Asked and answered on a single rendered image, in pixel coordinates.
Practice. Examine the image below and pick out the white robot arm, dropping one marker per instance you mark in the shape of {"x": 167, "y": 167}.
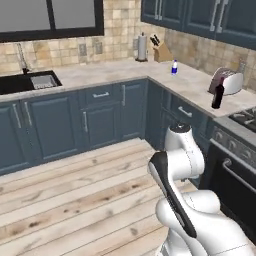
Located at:
{"x": 186, "y": 156}

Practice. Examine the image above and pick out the blue lower cupboard door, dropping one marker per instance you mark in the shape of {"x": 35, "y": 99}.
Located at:
{"x": 135, "y": 110}
{"x": 8, "y": 143}
{"x": 55, "y": 126}
{"x": 166, "y": 128}
{"x": 103, "y": 125}
{"x": 154, "y": 115}

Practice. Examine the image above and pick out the blue cupboard door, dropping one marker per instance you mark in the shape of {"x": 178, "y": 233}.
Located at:
{"x": 154, "y": 115}
{"x": 135, "y": 110}
{"x": 241, "y": 20}
{"x": 103, "y": 125}
{"x": 55, "y": 126}
{"x": 8, "y": 143}
{"x": 173, "y": 12}
{"x": 200, "y": 16}
{"x": 149, "y": 9}
{"x": 166, "y": 128}

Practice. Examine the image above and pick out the blue drawer front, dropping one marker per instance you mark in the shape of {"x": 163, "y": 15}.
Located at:
{"x": 186, "y": 111}
{"x": 100, "y": 95}

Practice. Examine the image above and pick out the blue and white bottle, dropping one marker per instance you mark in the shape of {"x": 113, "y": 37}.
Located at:
{"x": 174, "y": 68}

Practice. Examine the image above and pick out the white paper towel roll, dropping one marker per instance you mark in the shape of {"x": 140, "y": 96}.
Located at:
{"x": 142, "y": 46}

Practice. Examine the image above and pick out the wooden knife block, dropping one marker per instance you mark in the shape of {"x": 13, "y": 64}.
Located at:
{"x": 162, "y": 51}

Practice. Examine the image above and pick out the dark wine bottle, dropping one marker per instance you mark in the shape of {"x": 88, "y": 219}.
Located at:
{"x": 218, "y": 96}

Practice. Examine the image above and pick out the white toaster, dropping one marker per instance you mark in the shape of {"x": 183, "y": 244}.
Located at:
{"x": 231, "y": 81}

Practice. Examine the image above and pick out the black kitchen sink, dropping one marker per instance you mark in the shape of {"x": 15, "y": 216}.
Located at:
{"x": 20, "y": 81}

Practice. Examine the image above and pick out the black hob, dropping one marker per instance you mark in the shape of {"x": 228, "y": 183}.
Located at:
{"x": 246, "y": 117}

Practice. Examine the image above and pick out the black oven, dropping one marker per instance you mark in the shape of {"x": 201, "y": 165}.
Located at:
{"x": 233, "y": 186}

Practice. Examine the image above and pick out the blue upper cupboard door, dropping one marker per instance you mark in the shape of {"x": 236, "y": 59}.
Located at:
{"x": 149, "y": 9}
{"x": 241, "y": 20}
{"x": 200, "y": 16}
{"x": 173, "y": 12}

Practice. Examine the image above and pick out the silver sink tap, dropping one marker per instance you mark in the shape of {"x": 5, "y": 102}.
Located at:
{"x": 22, "y": 58}

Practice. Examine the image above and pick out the black framed window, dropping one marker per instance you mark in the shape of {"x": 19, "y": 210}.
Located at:
{"x": 50, "y": 15}

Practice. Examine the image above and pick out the grey wall socket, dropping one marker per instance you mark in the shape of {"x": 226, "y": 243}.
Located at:
{"x": 135, "y": 43}
{"x": 82, "y": 50}
{"x": 98, "y": 47}
{"x": 242, "y": 66}

